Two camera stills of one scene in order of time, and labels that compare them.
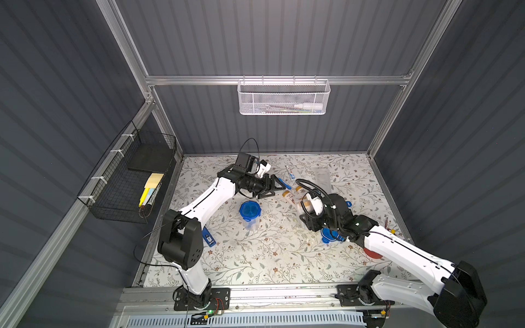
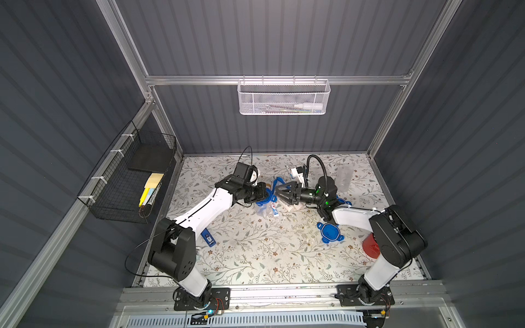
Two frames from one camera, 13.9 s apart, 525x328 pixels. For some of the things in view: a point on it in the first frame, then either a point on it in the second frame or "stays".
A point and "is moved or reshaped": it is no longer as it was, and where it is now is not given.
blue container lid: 329,235 stays
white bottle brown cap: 289,196 is moved or reshaped
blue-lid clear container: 250,211 -> 263,207
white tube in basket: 310,106 stays
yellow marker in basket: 143,197 stays
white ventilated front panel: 197,320 stays
